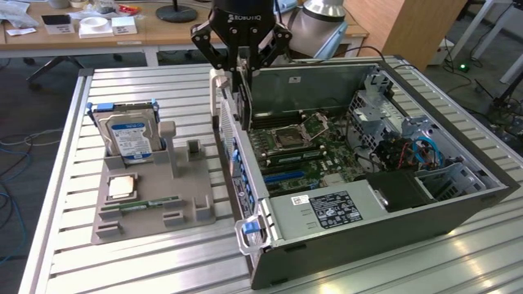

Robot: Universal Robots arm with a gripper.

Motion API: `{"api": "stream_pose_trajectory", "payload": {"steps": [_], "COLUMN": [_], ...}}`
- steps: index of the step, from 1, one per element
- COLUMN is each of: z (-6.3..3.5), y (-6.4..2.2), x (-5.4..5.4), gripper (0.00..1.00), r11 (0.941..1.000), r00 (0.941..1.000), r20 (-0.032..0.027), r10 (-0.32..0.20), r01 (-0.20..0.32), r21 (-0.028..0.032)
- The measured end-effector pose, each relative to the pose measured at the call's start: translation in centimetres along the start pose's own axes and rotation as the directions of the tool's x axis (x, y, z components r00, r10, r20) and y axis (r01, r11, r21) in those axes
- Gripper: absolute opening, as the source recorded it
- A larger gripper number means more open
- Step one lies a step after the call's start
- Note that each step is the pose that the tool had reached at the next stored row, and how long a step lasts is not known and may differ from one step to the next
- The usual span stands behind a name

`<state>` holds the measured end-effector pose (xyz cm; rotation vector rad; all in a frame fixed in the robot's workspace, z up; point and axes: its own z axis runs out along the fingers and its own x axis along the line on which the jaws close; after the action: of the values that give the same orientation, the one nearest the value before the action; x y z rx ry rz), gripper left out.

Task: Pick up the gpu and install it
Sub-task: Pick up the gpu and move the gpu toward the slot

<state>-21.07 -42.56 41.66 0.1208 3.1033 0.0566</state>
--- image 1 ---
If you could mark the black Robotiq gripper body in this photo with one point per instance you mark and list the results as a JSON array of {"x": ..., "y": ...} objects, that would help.
[{"x": 241, "y": 24}]

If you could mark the Nvidia graphics card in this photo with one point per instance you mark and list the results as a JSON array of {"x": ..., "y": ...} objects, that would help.
[{"x": 245, "y": 107}]

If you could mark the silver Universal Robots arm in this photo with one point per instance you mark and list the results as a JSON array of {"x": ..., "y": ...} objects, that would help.
[{"x": 310, "y": 30}]

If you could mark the long wooden desk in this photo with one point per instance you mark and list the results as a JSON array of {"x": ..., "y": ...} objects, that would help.
[{"x": 175, "y": 33}]

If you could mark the round black lamp base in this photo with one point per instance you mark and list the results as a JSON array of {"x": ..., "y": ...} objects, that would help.
[{"x": 177, "y": 15}]

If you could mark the white cube box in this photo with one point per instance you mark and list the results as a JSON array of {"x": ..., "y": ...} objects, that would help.
[{"x": 123, "y": 24}]

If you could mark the red small packet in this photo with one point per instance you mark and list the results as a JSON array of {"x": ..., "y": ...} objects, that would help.
[{"x": 127, "y": 9}]

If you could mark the flat white box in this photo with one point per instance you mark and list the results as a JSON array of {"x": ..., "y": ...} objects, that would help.
[{"x": 98, "y": 34}]

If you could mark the clear bag with black contents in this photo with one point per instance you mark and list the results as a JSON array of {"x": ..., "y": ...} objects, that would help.
[{"x": 105, "y": 9}]

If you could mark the metal socket cover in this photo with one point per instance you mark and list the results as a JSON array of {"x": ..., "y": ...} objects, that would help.
[{"x": 317, "y": 125}]

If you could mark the white tape roll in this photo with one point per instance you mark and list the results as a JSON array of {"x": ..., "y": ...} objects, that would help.
[{"x": 94, "y": 27}]

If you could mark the CPU socket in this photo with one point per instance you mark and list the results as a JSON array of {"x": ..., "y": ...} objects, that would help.
[{"x": 290, "y": 137}]

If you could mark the silver metal disk bay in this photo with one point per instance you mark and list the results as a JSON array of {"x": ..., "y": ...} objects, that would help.
[
  {"x": 367, "y": 122},
  {"x": 450, "y": 183}
]

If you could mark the hard disk with blue carrier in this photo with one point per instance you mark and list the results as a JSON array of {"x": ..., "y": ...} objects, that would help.
[{"x": 131, "y": 137}]

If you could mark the dark installed RAM stick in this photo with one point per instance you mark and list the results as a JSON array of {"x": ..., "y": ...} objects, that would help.
[{"x": 294, "y": 155}]

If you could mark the white box with black lid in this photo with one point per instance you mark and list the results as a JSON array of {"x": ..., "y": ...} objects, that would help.
[{"x": 59, "y": 27}]

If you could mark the grey cup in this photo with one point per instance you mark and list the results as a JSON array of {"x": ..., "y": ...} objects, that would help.
[{"x": 59, "y": 3}]

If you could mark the green motherboard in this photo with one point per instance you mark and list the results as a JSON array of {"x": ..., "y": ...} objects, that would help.
[{"x": 327, "y": 159}]

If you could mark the black chair base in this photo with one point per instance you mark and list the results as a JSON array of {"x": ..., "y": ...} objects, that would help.
[{"x": 44, "y": 70}]

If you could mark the blue expansion slot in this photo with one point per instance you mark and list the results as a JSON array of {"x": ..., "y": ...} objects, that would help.
[{"x": 283, "y": 177}]

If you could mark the grey plastic parts rack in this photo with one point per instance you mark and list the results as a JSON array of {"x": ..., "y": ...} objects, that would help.
[{"x": 183, "y": 183}]

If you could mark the black device with green light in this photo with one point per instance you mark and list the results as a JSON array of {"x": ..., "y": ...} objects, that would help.
[{"x": 463, "y": 66}]

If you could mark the white paper slip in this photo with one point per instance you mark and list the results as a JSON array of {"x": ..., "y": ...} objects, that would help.
[{"x": 20, "y": 31}]

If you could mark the crumpled clear plastic bag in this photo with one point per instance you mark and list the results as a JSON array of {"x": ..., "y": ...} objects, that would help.
[{"x": 14, "y": 12}]

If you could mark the silver CPU chip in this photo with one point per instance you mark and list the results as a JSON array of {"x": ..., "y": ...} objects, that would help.
[{"x": 122, "y": 186}]

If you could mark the green RAM stick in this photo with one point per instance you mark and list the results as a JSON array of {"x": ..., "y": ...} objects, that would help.
[{"x": 141, "y": 204}]

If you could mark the grey power supply unit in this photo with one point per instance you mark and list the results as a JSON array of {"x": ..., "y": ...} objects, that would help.
[{"x": 294, "y": 214}]

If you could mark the dark grey PC case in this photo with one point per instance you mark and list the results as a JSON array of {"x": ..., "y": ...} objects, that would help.
[{"x": 367, "y": 245}]

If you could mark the white desk frame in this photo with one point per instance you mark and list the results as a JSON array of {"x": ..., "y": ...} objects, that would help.
[{"x": 513, "y": 69}]

